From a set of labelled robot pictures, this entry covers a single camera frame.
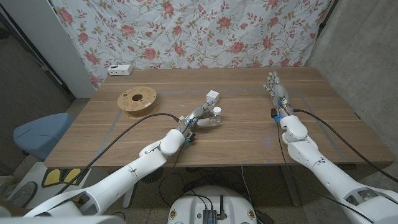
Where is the cardboard filament reel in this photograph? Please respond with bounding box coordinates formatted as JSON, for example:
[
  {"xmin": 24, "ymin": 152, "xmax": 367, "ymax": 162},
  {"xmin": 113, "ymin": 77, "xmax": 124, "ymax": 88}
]
[{"xmin": 117, "ymin": 86, "xmax": 159, "ymax": 120}]

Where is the grey electronics module with antenna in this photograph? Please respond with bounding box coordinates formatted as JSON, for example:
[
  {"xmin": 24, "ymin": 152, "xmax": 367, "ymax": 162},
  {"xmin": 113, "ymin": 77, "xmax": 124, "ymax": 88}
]
[{"xmin": 202, "ymin": 195, "xmax": 228, "ymax": 224}]

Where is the white table leg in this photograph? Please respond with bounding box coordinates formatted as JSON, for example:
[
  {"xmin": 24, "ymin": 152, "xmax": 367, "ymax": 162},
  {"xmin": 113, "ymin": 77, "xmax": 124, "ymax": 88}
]
[{"xmin": 122, "ymin": 183, "xmax": 137, "ymax": 208}]

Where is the white robot torso base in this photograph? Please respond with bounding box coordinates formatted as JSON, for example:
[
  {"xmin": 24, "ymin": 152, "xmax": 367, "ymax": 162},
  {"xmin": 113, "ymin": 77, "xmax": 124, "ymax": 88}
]
[{"xmin": 167, "ymin": 185, "xmax": 258, "ymax": 224}]

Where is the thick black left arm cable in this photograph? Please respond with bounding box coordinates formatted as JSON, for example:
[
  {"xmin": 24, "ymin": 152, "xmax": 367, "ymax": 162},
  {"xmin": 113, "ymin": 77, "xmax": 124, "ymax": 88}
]
[{"xmin": 55, "ymin": 112, "xmax": 181, "ymax": 196}]

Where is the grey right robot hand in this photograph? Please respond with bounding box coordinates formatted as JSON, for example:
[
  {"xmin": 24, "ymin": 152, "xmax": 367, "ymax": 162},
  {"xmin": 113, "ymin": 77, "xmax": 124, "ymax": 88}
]
[{"xmin": 262, "ymin": 71, "xmax": 295, "ymax": 119}]

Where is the white cabinet panel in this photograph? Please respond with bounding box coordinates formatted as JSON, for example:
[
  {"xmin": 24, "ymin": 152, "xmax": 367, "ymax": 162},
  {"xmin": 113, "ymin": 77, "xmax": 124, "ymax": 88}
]
[{"xmin": 0, "ymin": 0, "xmax": 96, "ymax": 100}]

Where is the grey floor cable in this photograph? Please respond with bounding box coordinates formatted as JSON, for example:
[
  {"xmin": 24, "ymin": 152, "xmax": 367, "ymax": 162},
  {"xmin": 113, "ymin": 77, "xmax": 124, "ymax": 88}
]
[{"xmin": 241, "ymin": 166, "xmax": 261, "ymax": 218}]

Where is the black power brick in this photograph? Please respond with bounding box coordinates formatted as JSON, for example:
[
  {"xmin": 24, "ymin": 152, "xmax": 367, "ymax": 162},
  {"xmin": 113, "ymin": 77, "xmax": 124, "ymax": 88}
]
[{"xmin": 254, "ymin": 210, "xmax": 275, "ymax": 224}]

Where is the white cube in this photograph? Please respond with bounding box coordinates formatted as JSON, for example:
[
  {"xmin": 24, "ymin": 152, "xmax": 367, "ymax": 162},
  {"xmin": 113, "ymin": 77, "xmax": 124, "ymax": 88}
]
[{"xmin": 206, "ymin": 90, "xmax": 220, "ymax": 106}]

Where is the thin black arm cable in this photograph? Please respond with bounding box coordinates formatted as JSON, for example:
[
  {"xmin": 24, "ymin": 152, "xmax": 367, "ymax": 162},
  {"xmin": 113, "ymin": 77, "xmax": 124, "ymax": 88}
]
[
  {"xmin": 172, "ymin": 143, "xmax": 186, "ymax": 169},
  {"xmin": 276, "ymin": 121, "xmax": 374, "ymax": 223}
]

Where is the white power strip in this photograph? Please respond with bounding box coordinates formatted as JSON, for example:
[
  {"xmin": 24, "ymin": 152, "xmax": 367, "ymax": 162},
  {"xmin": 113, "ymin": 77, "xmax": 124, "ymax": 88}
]
[{"xmin": 107, "ymin": 64, "xmax": 134, "ymax": 77}]

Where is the floral backdrop cloth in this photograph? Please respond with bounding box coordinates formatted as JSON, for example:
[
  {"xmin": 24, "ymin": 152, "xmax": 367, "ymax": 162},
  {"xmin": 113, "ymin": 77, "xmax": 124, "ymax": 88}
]
[{"xmin": 49, "ymin": 0, "xmax": 332, "ymax": 91}]

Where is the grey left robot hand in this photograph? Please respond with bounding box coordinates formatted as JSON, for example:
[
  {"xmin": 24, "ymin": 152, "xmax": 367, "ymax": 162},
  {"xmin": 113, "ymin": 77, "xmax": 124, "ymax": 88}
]
[{"xmin": 175, "ymin": 104, "xmax": 222, "ymax": 139}]

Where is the grey table leg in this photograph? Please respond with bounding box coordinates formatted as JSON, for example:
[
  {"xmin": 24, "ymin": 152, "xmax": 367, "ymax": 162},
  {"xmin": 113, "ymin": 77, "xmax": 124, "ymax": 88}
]
[{"xmin": 281, "ymin": 165, "xmax": 302, "ymax": 207}]

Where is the black round floor base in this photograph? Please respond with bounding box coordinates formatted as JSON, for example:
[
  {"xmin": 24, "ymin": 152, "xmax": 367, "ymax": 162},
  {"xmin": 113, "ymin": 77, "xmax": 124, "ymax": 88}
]
[{"xmin": 141, "ymin": 167, "xmax": 165, "ymax": 184}]

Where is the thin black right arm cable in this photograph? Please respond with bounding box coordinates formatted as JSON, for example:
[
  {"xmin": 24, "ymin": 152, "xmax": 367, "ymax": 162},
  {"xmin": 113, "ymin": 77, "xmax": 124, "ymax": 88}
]
[{"xmin": 276, "ymin": 121, "xmax": 374, "ymax": 223}]

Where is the clear medicine bottle white cap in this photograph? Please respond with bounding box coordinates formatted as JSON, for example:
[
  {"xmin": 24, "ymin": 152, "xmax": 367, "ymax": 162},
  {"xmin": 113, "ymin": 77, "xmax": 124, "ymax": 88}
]
[{"xmin": 212, "ymin": 106, "xmax": 223, "ymax": 124}]

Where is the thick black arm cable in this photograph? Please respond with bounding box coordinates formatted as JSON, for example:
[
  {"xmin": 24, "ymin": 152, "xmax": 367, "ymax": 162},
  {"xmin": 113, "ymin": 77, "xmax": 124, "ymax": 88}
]
[
  {"xmin": 55, "ymin": 112, "xmax": 181, "ymax": 196},
  {"xmin": 294, "ymin": 108, "xmax": 398, "ymax": 184}
]

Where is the black backdrop pole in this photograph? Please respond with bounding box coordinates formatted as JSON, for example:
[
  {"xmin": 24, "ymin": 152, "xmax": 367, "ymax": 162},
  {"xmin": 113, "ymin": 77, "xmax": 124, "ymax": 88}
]
[{"xmin": 316, "ymin": 0, "xmax": 340, "ymax": 30}]

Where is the blue stool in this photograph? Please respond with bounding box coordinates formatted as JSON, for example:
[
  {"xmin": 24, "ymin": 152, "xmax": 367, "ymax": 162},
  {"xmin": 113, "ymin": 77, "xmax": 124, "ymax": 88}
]
[{"xmin": 12, "ymin": 112, "xmax": 75, "ymax": 162}]

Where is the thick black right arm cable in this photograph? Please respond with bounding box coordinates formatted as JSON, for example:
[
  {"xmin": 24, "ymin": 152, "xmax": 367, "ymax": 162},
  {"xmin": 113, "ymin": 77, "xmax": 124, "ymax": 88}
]
[{"xmin": 294, "ymin": 108, "xmax": 398, "ymax": 184}]

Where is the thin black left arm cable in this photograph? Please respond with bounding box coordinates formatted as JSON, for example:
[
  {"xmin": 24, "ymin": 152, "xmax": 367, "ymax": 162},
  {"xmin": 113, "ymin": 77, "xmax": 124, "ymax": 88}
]
[{"xmin": 172, "ymin": 143, "xmax": 186, "ymax": 169}]

